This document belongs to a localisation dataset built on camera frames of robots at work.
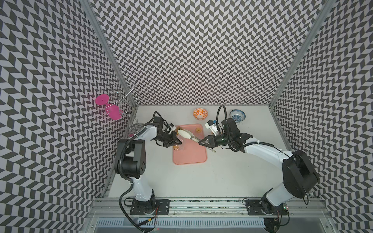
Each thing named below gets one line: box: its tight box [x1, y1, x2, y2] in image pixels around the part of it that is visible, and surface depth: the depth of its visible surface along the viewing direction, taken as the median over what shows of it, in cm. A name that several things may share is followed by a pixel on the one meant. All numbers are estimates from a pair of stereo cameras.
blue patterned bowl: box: [229, 109, 247, 123], surface depth 110 cm
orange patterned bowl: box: [192, 107, 209, 121], surface depth 113 cm
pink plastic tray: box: [172, 123, 207, 165], surface depth 92 cm
